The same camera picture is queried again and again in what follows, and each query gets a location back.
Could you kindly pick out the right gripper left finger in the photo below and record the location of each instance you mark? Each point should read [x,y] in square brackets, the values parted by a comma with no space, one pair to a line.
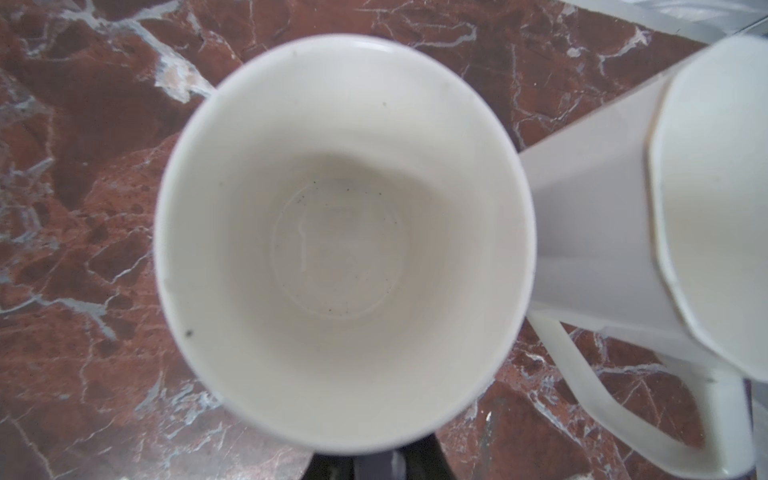
[330,467]

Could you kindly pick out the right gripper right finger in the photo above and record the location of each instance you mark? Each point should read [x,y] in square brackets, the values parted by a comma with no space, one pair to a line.
[421,460]

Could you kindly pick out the purple mug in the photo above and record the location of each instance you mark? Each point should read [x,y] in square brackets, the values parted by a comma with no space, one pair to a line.
[344,244]

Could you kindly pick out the white faceted mug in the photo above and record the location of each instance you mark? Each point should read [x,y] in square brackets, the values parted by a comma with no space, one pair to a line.
[651,217]

